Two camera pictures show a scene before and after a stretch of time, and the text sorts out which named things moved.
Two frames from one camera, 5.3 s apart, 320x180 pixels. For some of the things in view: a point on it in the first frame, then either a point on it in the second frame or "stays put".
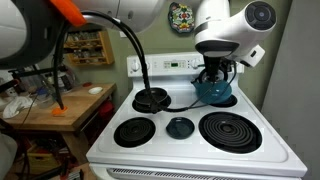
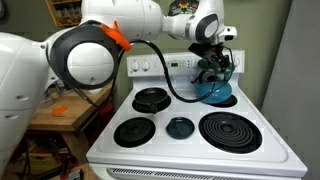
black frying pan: x=151 y=100 stays put
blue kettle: x=213 y=91 stays put
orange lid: x=58 y=111 stays put
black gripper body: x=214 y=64 to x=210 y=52
